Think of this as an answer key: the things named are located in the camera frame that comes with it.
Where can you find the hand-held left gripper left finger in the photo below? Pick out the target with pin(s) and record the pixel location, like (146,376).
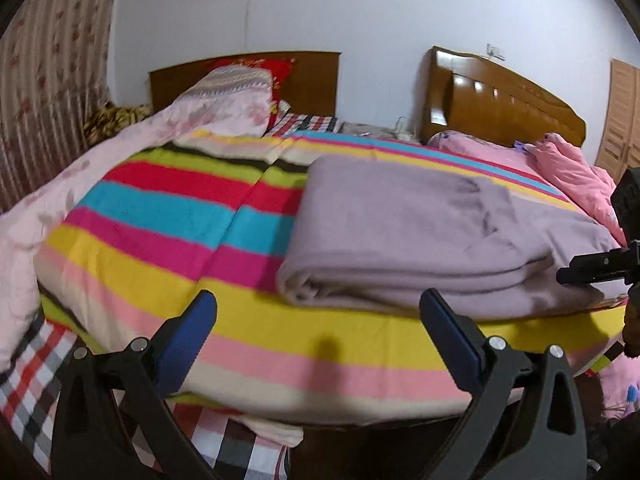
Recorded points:
(187,345)

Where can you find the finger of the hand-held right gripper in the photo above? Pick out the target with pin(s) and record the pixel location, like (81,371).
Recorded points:
(595,265)

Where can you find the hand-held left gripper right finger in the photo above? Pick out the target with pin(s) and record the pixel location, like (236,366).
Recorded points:
(450,340)

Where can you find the purple pants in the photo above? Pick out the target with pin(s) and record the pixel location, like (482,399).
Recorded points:
(400,230)

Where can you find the wooden cabinet door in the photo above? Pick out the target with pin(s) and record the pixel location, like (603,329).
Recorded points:
(620,120)

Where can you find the small purple cloth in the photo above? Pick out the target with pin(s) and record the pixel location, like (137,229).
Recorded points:
(523,147)

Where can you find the striped colourful blanket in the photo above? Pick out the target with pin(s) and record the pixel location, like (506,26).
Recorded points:
(175,220)

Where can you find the plaid bed sheet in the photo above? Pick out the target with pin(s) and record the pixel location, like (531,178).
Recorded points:
(40,375)

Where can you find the light brown wooden headboard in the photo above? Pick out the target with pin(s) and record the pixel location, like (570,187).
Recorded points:
(480,105)

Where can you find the pale pink floral quilt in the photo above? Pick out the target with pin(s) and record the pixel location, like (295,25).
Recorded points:
(75,180)

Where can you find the nightstand with floral cover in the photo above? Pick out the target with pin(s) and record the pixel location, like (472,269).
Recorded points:
(370,129)

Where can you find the dark yellow patterned blanket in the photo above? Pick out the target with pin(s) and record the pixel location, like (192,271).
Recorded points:
(112,120)

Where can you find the small white patterned pillow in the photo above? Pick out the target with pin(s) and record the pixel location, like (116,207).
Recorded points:
(281,107)

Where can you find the red pillow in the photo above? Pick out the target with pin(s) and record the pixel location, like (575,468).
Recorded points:
(280,67)

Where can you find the dark brown wooden headboard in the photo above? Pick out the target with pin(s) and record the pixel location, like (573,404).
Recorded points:
(315,80)

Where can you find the striped floral curtain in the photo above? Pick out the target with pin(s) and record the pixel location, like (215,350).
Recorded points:
(50,85)

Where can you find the white wall socket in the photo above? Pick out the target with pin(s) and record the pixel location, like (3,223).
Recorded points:
(496,52)

